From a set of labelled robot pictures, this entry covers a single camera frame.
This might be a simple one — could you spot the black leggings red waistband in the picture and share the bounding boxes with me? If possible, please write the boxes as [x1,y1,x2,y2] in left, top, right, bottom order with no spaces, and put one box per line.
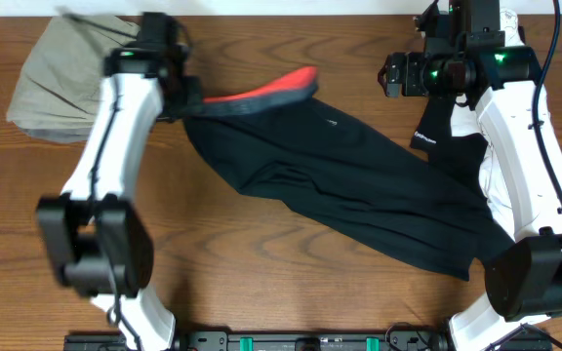
[183,66,513,279]

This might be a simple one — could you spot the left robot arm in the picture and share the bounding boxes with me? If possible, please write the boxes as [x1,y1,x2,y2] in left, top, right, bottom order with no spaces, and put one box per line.
[36,43,201,350]

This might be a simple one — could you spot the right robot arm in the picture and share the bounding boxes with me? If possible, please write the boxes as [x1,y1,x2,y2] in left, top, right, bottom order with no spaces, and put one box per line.
[379,46,562,350]

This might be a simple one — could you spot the black white t-shirt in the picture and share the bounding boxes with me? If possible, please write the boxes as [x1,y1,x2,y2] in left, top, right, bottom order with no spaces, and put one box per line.
[410,9,550,245]

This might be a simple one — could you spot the folded khaki pants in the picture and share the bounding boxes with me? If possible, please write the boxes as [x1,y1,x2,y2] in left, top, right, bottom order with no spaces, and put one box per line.
[6,16,140,143]

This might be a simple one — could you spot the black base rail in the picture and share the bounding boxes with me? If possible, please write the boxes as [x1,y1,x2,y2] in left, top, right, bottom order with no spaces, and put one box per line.
[62,323,553,351]

